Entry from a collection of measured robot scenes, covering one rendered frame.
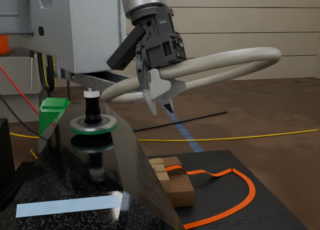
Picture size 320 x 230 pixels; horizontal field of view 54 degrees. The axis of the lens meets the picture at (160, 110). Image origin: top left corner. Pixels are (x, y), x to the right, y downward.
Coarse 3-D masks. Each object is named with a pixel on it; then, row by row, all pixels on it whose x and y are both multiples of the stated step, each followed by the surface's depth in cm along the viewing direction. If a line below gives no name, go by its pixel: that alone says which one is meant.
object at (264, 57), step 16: (256, 48) 67; (272, 48) 71; (176, 64) 63; (192, 64) 62; (208, 64) 62; (224, 64) 63; (256, 64) 92; (272, 64) 84; (128, 80) 67; (208, 80) 106; (224, 80) 104; (112, 96) 73; (128, 96) 98; (160, 96) 107
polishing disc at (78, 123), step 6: (102, 114) 155; (72, 120) 146; (78, 120) 146; (108, 120) 146; (114, 120) 146; (72, 126) 139; (78, 126) 139; (84, 126) 139; (90, 126) 139; (96, 126) 139; (102, 126) 139; (108, 126) 139
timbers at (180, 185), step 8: (168, 160) 272; (176, 160) 272; (176, 176) 242; (184, 176) 242; (176, 184) 230; (184, 184) 230; (168, 192) 220; (176, 192) 220; (184, 192) 221; (192, 192) 222; (176, 200) 222; (184, 200) 223; (192, 200) 224
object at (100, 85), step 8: (56, 72) 149; (64, 72) 149; (104, 72) 139; (112, 72) 134; (72, 80) 142; (80, 80) 134; (88, 80) 127; (96, 80) 121; (104, 80) 116; (112, 80) 134; (120, 80) 128; (96, 88) 122; (104, 88) 117
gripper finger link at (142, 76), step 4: (136, 56) 62; (140, 56) 62; (136, 60) 62; (140, 60) 62; (144, 60) 62; (136, 64) 61; (140, 64) 61; (144, 64) 61; (136, 68) 61; (140, 68) 61; (144, 68) 61; (148, 68) 63; (140, 72) 61; (144, 72) 61; (140, 76) 61; (144, 76) 61; (140, 80) 61; (144, 80) 61; (140, 84) 61; (144, 84) 61; (140, 88) 61; (144, 88) 61; (148, 88) 61
